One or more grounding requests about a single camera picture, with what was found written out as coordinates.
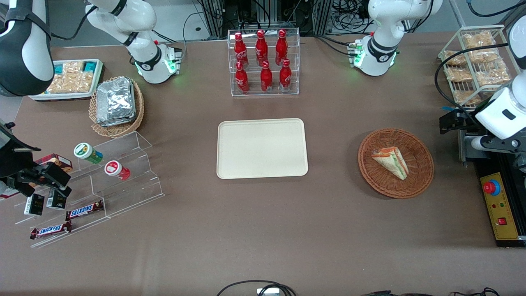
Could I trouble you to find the empty-looking brown wicker basket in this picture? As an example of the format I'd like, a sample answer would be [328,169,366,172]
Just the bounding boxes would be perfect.
[358,128,435,199]

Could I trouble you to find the white wire rack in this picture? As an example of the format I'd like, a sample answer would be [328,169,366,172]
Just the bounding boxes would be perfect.
[438,25,519,111]

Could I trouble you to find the silver foil pack stack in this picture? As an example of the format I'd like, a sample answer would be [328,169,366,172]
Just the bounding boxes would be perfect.
[96,77,137,127]

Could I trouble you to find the grey metal box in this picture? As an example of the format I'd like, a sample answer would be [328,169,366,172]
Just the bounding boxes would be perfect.
[459,125,479,165]

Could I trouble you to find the black appliance housing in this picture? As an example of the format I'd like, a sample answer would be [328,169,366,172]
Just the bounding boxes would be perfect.
[473,152,526,248]

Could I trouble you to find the clear acrylic bottle rack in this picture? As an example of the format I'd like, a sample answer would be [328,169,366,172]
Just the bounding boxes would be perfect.
[228,28,300,97]

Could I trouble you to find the triangle sandwich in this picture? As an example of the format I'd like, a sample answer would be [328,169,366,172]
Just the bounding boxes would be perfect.
[371,147,410,181]

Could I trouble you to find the Snickers chocolate bar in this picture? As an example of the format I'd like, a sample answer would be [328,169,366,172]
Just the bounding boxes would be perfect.
[30,221,72,240]
[66,200,104,221]

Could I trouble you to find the clear snack bag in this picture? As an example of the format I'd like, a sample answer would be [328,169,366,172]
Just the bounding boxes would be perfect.
[446,67,473,83]
[468,47,500,64]
[453,90,481,105]
[443,50,467,66]
[477,68,511,87]
[462,31,496,49]

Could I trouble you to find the aluminium frame rack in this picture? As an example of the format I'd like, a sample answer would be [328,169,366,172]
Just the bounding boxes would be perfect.
[199,0,333,37]

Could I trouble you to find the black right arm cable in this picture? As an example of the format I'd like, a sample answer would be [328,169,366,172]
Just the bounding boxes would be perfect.
[49,5,99,42]

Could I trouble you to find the red snack can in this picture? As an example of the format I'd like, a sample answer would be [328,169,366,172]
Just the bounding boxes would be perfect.
[104,160,131,181]

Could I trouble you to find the white rectangular snack tray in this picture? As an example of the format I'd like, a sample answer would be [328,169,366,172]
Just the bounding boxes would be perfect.
[29,59,105,102]

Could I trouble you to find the beige plastic tray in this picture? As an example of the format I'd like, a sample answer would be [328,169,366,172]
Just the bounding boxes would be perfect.
[217,118,309,180]

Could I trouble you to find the clear acrylic step stand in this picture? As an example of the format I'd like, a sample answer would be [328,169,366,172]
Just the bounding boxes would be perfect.
[14,131,166,249]

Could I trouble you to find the oval wicker basket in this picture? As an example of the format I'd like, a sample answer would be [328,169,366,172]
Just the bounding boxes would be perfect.
[89,76,145,138]

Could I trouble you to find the yellow control panel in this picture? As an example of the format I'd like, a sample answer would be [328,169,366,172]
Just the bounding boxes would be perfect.
[480,173,519,240]

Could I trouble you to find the small black box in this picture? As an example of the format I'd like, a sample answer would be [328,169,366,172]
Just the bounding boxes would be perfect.
[46,190,67,210]
[23,193,45,216]

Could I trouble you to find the green snack can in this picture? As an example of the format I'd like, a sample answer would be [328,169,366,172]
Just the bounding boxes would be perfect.
[74,142,104,165]

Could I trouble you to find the black table-edge cable loop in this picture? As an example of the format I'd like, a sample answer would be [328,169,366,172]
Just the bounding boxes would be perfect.
[217,280,297,296]

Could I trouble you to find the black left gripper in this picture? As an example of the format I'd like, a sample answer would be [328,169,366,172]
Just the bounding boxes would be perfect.
[439,108,478,135]

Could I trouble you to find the brown chocolate box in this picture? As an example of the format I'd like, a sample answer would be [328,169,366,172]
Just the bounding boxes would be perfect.
[34,153,73,173]

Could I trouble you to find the black base power cables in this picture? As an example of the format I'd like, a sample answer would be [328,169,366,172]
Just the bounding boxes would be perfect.
[313,34,356,56]

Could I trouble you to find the red cola bottle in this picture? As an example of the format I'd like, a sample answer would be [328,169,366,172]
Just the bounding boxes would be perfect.
[255,30,268,66]
[261,61,273,93]
[275,29,288,65]
[234,32,249,68]
[279,59,292,92]
[235,61,250,93]

